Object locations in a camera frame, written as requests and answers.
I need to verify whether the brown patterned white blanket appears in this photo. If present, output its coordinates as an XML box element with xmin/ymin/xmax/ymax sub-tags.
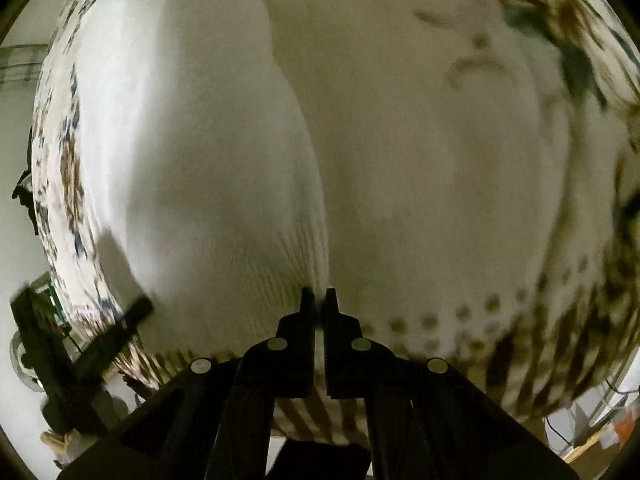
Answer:
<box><xmin>30</xmin><ymin>0</ymin><xmax>640</xmax><ymax>446</ymax></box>

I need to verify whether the plaid cloth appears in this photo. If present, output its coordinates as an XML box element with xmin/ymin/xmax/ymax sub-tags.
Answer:
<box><xmin>0</xmin><ymin>44</ymin><xmax>47</xmax><ymax>86</ymax></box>

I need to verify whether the white knitted garment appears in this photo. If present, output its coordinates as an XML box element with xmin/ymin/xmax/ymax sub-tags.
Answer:
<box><xmin>80</xmin><ymin>0</ymin><xmax>332</xmax><ymax>361</ymax></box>

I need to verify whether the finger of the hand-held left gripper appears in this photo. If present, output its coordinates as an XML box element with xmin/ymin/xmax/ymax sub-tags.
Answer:
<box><xmin>70</xmin><ymin>296</ymin><xmax>155</xmax><ymax>381</ymax></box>

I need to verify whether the orange box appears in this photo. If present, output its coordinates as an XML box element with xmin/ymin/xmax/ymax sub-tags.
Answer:
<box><xmin>614</xmin><ymin>410</ymin><xmax>637</xmax><ymax>447</ymax></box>

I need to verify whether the black cable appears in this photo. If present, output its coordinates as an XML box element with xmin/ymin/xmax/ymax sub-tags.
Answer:
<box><xmin>544</xmin><ymin>377</ymin><xmax>632</xmax><ymax>448</ymax></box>

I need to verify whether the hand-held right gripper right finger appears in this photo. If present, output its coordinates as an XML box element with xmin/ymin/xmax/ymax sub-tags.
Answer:
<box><xmin>321</xmin><ymin>287</ymin><xmax>581</xmax><ymax>480</ymax></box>

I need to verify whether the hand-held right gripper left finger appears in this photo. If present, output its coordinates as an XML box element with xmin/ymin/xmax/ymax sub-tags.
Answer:
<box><xmin>55</xmin><ymin>287</ymin><xmax>315</xmax><ymax>480</ymax></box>

